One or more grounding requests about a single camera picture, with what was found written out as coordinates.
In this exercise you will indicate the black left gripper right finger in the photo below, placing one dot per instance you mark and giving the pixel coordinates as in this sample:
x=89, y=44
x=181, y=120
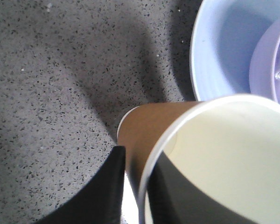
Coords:
x=175, y=200

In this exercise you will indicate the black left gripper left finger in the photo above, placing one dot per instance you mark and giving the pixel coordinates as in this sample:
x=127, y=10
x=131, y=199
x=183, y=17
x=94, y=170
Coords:
x=100, y=200

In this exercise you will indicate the brown paper cup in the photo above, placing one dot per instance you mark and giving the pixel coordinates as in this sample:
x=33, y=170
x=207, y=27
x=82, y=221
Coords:
x=229, y=148

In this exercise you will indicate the purple plastic bowl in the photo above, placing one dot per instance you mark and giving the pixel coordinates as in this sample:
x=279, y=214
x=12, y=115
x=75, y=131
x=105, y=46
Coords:
x=264, y=71

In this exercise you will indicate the light blue plate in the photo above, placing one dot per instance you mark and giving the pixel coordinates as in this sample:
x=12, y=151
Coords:
x=223, y=40

